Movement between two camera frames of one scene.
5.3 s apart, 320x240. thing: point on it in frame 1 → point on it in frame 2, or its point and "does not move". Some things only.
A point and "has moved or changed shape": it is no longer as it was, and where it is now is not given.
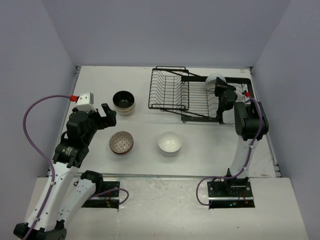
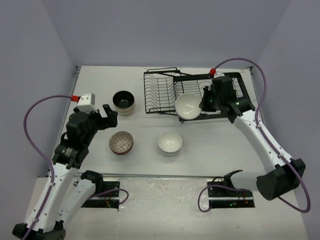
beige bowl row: [125, 110] does not move
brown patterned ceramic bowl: [121, 142] does not move
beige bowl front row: [125, 114] does not move
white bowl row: [170, 141] does not move
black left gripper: [104, 121] does not move
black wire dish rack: [174, 89] → [238, 80]
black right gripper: [220, 86] → [204, 105]
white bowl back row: [211, 81] has moved or changed shape
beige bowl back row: [124, 99] does not move
